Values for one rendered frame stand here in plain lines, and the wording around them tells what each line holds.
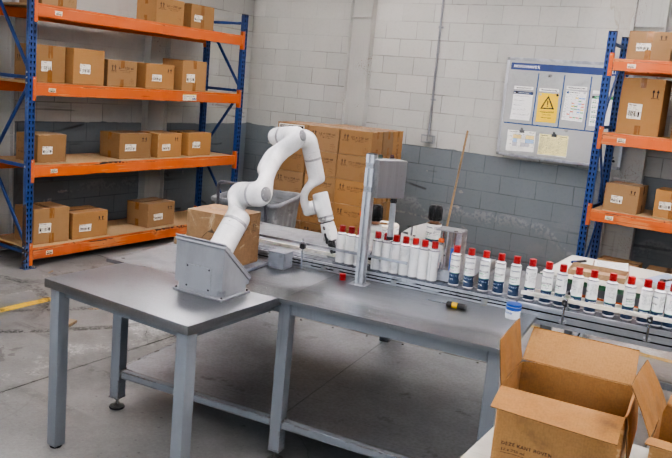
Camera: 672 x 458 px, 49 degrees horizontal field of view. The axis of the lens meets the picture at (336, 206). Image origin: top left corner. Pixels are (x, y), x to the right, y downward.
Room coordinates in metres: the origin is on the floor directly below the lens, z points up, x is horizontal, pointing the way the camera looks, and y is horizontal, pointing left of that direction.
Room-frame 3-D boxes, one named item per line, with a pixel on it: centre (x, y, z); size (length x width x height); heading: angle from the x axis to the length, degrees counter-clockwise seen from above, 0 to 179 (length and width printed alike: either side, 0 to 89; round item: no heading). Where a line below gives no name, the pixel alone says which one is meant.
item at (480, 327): (3.96, -0.11, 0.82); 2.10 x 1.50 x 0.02; 65
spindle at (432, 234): (4.29, -0.59, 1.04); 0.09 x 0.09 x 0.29
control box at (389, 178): (3.70, -0.24, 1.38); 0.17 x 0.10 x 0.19; 120
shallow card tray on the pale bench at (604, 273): (4.48, -1.66, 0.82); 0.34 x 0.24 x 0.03; 64
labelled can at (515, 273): (3.49, -0.89, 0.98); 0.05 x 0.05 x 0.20
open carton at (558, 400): (2.03, -0.71, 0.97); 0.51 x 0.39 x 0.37; 153
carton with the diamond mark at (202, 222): (3.82, 0.58, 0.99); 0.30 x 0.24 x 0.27; 64
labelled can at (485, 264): (3.55, -0.76, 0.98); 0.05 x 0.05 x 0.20
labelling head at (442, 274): (3.72, -0.60, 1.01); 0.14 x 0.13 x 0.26; 65
